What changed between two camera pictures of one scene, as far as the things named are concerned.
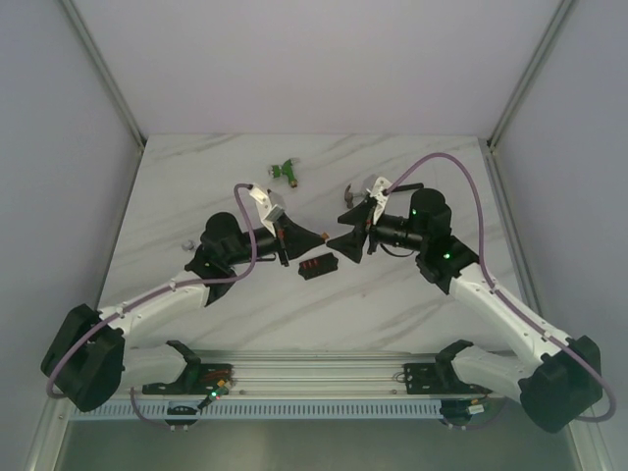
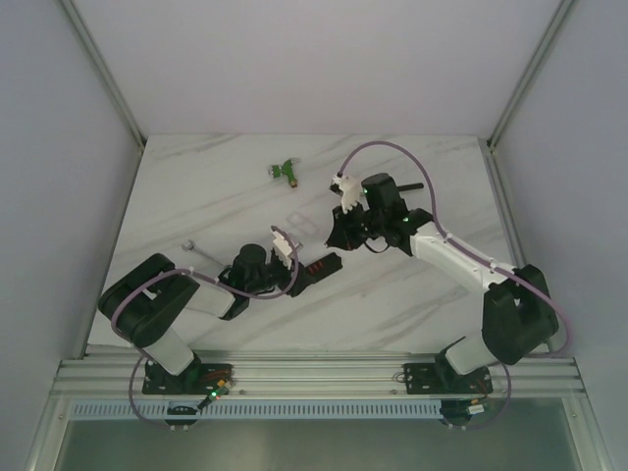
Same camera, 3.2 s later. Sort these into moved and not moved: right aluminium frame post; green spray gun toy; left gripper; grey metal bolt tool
Moved: left gripper
Not moved: green spray gun toy; right aluminium frame post; grey metal bolt tool
